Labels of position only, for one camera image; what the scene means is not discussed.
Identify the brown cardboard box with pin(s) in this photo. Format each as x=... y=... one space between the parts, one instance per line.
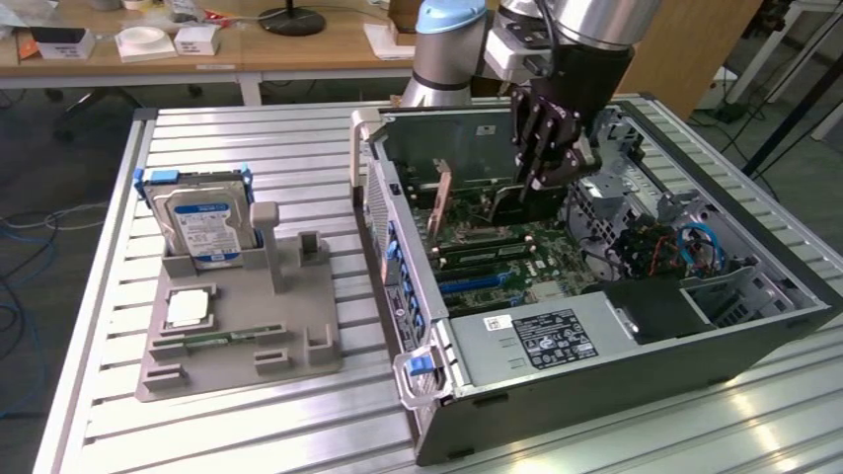
x=402 y=15

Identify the gray power supply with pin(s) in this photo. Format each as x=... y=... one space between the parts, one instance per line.
x=527 y=340

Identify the silver CPU chip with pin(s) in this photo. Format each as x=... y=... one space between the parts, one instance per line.
x=184 y=308

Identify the blue case latch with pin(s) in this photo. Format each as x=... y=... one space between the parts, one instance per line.
x=418 y=368

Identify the hard disk with blue bracket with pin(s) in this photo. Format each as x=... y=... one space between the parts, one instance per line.
x=204 y=227

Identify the white desk frame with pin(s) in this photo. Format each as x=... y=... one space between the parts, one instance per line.
x=764 y=49

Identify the white tape roll holder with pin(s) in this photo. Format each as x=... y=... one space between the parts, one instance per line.
x=144 y=44

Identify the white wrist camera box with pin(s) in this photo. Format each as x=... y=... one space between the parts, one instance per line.
x=510 y=49

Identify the small parts bag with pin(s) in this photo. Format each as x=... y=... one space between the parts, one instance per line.
x=178 y=10

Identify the silver chipset heat sink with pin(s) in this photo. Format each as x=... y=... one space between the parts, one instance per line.
x=547 y=291

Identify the white labelled box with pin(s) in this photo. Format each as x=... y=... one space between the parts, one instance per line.
x=198 y=39

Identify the flat white box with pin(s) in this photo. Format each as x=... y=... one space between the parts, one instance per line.
x=386 y=44

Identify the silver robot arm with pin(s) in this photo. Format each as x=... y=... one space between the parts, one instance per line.
x=448 y=49

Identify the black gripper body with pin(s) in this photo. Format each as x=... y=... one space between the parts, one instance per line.
x=586 y=79

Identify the wooden desk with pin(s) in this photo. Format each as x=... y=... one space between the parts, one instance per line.
x=296 y=54

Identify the black stand pole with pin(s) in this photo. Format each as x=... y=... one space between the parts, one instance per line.
x=790 y=99

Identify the white floor box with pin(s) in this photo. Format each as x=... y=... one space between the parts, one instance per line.
x=714 y=89

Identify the black chair base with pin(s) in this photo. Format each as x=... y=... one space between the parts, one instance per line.
x=86 y=106

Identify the black lamp base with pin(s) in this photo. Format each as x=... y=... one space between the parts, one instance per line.
x=290 y=22

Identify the metal drive cage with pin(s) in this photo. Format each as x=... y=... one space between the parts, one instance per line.
x=606 y=197

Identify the wooden cabinet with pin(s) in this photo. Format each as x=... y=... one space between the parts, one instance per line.
x=698 y=49

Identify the blue expansion slot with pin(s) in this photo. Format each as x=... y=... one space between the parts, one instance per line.
x=474 y=284

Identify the white box with black top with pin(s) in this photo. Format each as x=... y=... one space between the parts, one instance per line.
x=63 y=42

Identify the green motherboard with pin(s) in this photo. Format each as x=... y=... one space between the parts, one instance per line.
x=547 y=266

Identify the clear plastic bag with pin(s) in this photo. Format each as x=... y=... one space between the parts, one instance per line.
x=20 y=15

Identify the open black PC case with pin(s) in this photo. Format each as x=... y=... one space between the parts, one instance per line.
x=592 y=410

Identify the gray plastic parts rack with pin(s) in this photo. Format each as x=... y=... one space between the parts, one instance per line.
x=263 y=316

